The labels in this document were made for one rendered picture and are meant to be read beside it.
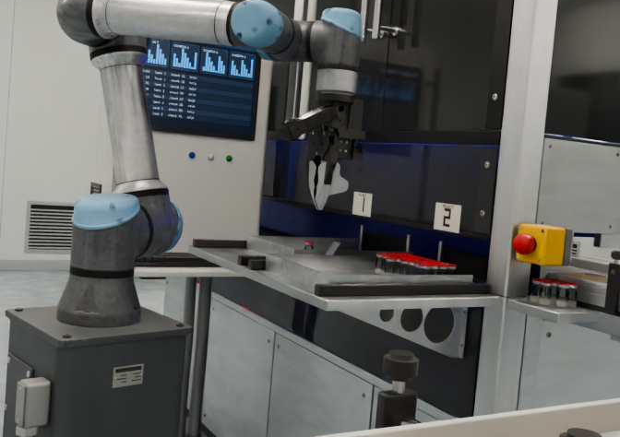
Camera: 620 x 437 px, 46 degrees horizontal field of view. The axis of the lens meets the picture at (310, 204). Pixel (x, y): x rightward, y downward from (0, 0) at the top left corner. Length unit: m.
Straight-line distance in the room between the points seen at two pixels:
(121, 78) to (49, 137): 5.19
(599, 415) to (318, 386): 1.62
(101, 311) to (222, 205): 0.95
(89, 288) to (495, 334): 0.79
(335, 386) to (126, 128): 0.93
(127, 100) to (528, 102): 0.79
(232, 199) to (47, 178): 4.56
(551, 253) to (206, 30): 0.75
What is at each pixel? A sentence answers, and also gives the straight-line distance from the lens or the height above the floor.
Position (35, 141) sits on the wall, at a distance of 6.67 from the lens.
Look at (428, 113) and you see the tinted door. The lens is 1.71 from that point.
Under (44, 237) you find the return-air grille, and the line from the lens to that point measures 6.72.
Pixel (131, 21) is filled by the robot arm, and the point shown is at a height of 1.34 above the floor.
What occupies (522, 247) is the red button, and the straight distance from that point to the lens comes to 1.40.
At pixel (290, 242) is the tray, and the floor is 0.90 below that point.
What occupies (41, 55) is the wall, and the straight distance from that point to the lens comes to 6.71.
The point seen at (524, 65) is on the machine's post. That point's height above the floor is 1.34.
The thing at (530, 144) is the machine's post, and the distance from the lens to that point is 1.49.
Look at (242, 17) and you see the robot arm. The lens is 1.24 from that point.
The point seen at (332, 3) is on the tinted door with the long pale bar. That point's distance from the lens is 2.16.
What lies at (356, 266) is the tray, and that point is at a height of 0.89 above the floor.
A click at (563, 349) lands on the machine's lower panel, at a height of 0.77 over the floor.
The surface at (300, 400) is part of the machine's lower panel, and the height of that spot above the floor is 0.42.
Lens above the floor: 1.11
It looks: 3 degrees down
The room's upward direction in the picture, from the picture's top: 5 degrees clockwise
